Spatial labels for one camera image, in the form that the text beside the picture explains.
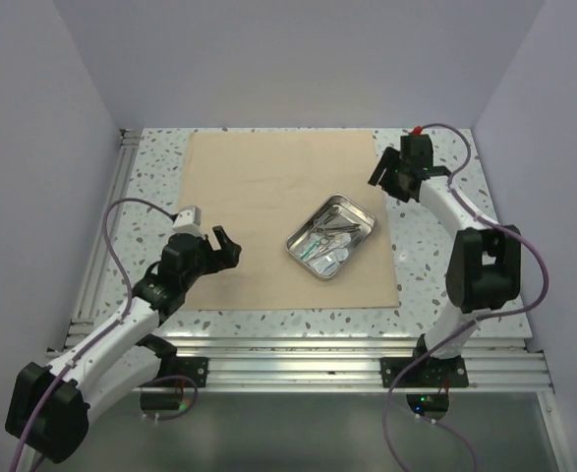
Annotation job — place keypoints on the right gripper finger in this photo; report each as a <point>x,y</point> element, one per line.
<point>391,182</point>
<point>386,167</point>

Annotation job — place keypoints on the stainless steel tray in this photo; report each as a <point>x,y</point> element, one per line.
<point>342,244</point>

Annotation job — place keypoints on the hemostat forceps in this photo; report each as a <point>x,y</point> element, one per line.
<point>322,227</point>

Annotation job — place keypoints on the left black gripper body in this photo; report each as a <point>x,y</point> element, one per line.
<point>198,270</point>

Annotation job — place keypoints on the beige cloth mat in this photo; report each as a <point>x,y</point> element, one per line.
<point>260,187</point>

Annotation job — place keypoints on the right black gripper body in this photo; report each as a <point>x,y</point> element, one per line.
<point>402,165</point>

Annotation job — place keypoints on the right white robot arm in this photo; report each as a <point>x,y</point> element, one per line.
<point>484,268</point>

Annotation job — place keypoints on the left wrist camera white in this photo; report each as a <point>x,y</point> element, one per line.
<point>188,221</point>

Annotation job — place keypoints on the surgical scissors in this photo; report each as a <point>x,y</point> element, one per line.
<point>349,228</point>

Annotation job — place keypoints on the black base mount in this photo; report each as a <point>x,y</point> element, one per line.
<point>430,373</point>
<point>182,371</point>

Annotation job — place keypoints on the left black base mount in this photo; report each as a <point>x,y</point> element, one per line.
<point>182,371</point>

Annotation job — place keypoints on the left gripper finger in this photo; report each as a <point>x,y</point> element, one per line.
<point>228,254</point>
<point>213,261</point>

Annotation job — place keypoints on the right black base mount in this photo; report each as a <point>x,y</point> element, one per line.
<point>430,373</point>

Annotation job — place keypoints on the green white suture packet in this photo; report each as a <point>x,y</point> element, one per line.
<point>312,251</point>

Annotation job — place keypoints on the aluminium rail frame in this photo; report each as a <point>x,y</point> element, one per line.
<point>263,350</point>

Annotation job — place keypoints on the small clear foil packet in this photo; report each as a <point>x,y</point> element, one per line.
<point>327,264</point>

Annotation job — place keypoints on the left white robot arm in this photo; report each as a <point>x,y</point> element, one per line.
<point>52,406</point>

